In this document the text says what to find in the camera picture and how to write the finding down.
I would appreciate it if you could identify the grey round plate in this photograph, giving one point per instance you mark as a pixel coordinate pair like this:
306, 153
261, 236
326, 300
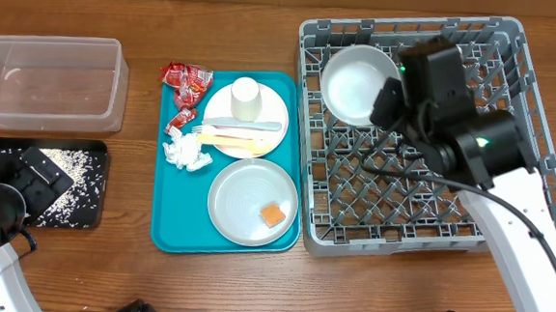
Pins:
238, 194

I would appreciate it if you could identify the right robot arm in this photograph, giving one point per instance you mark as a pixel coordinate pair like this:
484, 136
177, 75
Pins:
484, 158

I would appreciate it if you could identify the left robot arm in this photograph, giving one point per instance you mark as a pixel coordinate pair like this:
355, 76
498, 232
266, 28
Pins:
15, 295

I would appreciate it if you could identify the teal plastic tray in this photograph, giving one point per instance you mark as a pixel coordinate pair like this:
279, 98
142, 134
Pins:
181, 223

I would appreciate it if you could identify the grey dishwasher rack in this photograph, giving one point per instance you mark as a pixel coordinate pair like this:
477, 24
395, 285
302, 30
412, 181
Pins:
356, 194

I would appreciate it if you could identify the clear plastic bin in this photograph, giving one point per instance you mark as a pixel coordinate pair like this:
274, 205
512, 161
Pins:
59, 83

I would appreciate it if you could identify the white plastic fork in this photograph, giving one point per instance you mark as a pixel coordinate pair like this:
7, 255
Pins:
230, 132

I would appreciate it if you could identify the white paper cup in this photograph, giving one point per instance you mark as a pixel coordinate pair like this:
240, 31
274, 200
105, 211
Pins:
246, 101

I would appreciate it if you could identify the yellow plastic spoon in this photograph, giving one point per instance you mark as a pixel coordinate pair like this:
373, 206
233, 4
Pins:
250, 145

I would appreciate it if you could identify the black plastic bin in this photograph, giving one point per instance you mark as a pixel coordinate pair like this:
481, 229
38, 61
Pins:
59, 144

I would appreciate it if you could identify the large red snack wrapper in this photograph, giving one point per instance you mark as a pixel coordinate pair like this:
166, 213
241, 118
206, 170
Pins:
190, 83

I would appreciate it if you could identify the light blue plastic knife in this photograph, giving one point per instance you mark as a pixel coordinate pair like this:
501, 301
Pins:
232, 122

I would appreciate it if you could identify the small red sauce packet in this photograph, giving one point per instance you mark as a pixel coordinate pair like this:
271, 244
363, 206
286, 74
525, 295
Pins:
182, 118

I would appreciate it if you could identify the white round plate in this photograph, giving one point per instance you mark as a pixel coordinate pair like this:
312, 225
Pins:
273, 110

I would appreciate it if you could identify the small grey bowl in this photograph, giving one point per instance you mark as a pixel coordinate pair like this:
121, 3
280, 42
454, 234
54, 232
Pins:
352, 80

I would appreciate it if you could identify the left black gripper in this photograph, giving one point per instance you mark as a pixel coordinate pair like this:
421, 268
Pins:
39, 193

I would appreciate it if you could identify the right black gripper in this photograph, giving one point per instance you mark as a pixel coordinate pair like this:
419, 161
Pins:
381, 113

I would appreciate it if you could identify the crumpled white napkin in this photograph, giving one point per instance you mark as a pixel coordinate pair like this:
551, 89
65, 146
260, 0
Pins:
185, 151

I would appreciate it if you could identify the orange sponge cube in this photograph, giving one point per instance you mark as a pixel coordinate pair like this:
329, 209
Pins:
272, 215

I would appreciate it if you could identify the white rice grains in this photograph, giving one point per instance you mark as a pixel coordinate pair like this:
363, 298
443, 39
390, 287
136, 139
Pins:
80, 206

